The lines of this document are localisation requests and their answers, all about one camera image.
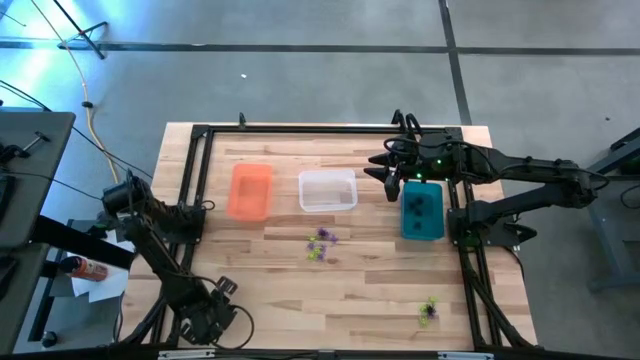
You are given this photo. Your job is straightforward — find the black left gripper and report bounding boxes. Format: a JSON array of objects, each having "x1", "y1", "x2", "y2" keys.
[{"x1": 178, "y1": 292, "x2": 240, "y2": 347}]

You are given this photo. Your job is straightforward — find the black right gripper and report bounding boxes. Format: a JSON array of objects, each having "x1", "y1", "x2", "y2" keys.
[{"x1": 363, "y1": 130, "x2": 471, "y2": 184}]

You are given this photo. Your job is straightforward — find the clear plastic bin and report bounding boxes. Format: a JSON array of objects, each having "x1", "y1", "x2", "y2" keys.
[{"x1": 298, "y1": 168, "x2": 359, "y2": 214}]

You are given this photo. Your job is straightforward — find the teal plastic bin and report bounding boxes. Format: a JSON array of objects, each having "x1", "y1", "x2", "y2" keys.
[{"x1": 400, "y1": 180, "x2": 446, "y2": 242}]

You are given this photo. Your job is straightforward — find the white paper sheets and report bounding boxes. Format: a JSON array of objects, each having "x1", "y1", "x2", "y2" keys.
[{"x1": 69, "y1": 234, "x2": 132, "y2": 304}]

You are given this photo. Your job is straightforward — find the orange spray can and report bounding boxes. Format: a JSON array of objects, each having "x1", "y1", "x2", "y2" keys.
[{"x1": 59, "y1": 255, "x2": 109, "y2": 283}]

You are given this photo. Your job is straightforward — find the orange plastic bin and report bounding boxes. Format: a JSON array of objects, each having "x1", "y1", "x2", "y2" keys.
[{"x1": 226, "y1": 163, "x2": 275, "y2": 223}]

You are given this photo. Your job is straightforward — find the black beam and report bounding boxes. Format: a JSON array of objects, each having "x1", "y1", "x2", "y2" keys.
[{"x1": 29, "y1": 214, "x2": 136, "y2": 271}]

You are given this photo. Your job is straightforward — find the grey side table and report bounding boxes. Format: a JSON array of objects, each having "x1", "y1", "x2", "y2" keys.
[{"x1": 0, "y1": 110, "x2": 77, "y2": 251}]

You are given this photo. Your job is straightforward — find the grey metal cart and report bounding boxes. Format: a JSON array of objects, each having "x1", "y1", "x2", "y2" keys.
[{"x1": 585, "y1": 127, "x2": 640, "y2": 294}]

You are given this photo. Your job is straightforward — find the black tool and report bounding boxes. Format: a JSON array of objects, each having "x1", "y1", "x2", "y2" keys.
[{"x1": 0, "y1": 130, "x2": 51, "y2": 164}]

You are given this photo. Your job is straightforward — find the black tripod stand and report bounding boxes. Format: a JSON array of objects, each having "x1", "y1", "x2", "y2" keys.
[{"x1": 52, "y1": 0, "x2": 109, "y2": 60}]

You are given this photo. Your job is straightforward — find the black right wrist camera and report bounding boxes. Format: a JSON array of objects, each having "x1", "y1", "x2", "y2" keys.
[{"x1": 383, "y1": 169, "x2": 404, "y2": 204}]

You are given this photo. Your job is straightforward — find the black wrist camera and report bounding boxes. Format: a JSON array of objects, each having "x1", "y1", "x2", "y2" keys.
[
  {"x1": 383, "y1": 169, "x2": 404, "y2": 204},
  {"x1": 215, "y1": 275, "x2": 240, "y2": 297}
]

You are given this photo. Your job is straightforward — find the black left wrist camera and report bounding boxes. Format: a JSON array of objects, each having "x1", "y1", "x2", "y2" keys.
[{"x1": 215, "y1": 275, "x2": 240, "y2": 297}]

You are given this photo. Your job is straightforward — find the silver bracket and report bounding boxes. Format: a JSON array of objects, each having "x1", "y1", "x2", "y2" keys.
[
  {"x1": 437, "y1": 351, "x2": 495, "y2": 360},
  {"x1": 157, "y1": 349, "x2": 217, "y2": 360}
]

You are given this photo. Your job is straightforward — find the black aluminium table frame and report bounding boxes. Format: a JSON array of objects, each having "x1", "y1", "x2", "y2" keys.
[{"x1": 119, "y1": 123, "x2": 539, "y2": 360}]

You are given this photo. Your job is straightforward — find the yellow cable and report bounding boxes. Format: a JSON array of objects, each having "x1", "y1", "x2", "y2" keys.
[{"x1": 29, "y1": 0, "x2": 121, "y2": 184}]

